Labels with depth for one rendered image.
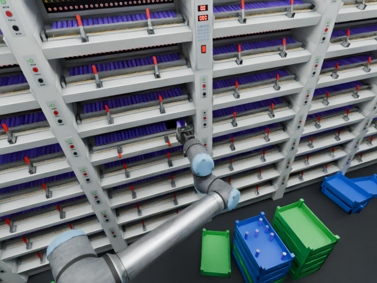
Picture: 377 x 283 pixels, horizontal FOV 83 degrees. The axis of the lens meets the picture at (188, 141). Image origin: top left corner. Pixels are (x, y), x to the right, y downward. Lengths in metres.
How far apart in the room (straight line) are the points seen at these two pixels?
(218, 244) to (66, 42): 1.58
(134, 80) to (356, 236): 1.93
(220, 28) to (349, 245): 1.75
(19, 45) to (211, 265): 1.62
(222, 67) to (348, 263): 1.58
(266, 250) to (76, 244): 1.06
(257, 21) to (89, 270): 1.17
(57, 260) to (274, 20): 1.28
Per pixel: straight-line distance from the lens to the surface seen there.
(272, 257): 1.46
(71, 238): 0.79
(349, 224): 2.22
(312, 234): 1.62
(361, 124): 2.21
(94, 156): 1.25
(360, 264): 2.05
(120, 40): 0.99
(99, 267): 0.70
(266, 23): 1.22
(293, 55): 1.39
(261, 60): 1.27
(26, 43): 1.04
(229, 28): 1.12
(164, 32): 1.02
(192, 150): 0.92
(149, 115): 1.12
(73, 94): 1.06
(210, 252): 1.78
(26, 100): 1.12
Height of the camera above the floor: 1.59
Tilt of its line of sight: 35 degrees down
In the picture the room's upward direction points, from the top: 4 degrees counter-clockwise
